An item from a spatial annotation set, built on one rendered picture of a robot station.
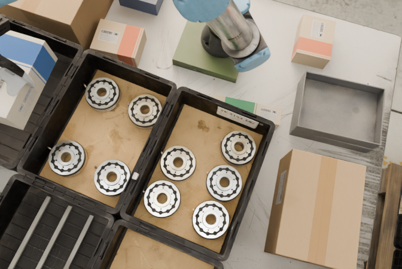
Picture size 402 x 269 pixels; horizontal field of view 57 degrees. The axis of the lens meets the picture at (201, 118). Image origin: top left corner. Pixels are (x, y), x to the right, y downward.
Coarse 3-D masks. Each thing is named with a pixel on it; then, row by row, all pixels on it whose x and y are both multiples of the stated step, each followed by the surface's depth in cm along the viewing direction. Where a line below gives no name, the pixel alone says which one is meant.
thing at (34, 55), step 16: (16, 32) 86; (0, 48) 85; (16, 48) 85; (32, 48) 85; (48, 48) 89; (16, 64) 84; (32, 64) 84; (48, 64) 91; (0, 80) 83; (32, 80) 86; (0, 96) 81; (16, 96) 81; (32, 96) 88; (0, 112) 80; (16, 112) 83
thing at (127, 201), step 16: (176, 96) 105; (208, 96) 106; (240, 112) 105; (160, 128) 102; (272, 128) 103; (144, 160) 99; (256, 176) 99; (240, 208) 96; (144, 224) 96; (176, 240) 93; (224, 256) 92
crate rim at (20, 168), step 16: (80, 64) 107; (128, 64) 108; (160, 80) 107; (48, 112) 103; (160, 112) 104; (32, 144) 100; (32, 176) 97; (64, 192) 96; (128, 192) 97; (112, 208) 95
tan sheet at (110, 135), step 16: (128, 96) 116; (160, 96) 116; (80, 112) 113; (96, 112) 114; (112, 112) 114; (144, 112) 114; (80, 128) 112; (96, 128) 112; (112, 128) 112; (128, 128) 112; (80, 144) 110; (96, 144) 110; (112, 144) 111; (128, 144) 111; (144, 144) 111; (96, 160) 109; (128, 160) 109; (48, 176) 107; (80, 176) 107; (112, 176) 108; (80, 192) 106; (96, 192) 106
